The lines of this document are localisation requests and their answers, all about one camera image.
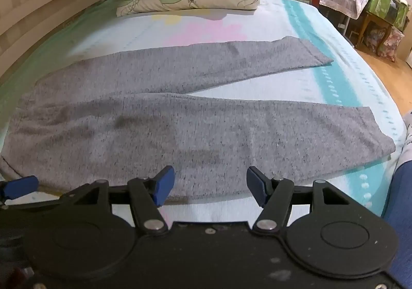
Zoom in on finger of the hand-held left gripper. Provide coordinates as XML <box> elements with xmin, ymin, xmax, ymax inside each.
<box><xmin>0</xmin><ymin>176</ymin><xmax>41</xmax><ymax>210</ymax></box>

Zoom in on floral fabric bag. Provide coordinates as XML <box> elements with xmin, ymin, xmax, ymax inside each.
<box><xmin>378</xmin><ymin>27</ymin><xmax>405</xmax><ymax>63</ymax></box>

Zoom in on green floral storage bag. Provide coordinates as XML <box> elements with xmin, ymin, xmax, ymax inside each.
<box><xmin>364</xmin><ymin>0</ymin><xmax>410</xmax><ymax>31</ymax></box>

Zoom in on grey pants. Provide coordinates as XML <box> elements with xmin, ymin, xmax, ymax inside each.
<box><xmin>0</xmin><ymin>36</ymin><xmax>396</xmax><ymax>203</ymax></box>

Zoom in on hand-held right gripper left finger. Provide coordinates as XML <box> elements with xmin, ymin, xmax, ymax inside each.
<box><xmin>63</xmin><ymin>165</ymin><xmax>176</xmax><ymax>235</ymax></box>

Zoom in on person's white dotted shirt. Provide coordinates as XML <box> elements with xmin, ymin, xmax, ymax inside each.
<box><xmin>401</xmin><ymin>110</ymin><xmax>412</xmax><ymax>164</ymax></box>

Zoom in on pastel printed bed sheet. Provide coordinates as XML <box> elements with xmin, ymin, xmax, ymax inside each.
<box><xmin>0</xmin><ymin>0</ymin><xmax>408</xmax><ymax>222</ymax></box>

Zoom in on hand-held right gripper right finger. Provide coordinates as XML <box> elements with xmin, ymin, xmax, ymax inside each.
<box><xmin>246</xmin><ymin>165</ymin><xmax>351</xmax><ymax>235</ymax></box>

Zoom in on wooden stool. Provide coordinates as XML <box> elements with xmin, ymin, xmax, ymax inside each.
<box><xmin>348</xmin><ymin>11</ymin><xmax>392</xmax><ymax>51</ymax></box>

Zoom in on person's blue trousers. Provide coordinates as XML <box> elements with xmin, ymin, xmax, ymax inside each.
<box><xmin>381</xmin><ymin>155</ymin><xmax>412</xmax><ymax>244</ymax></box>

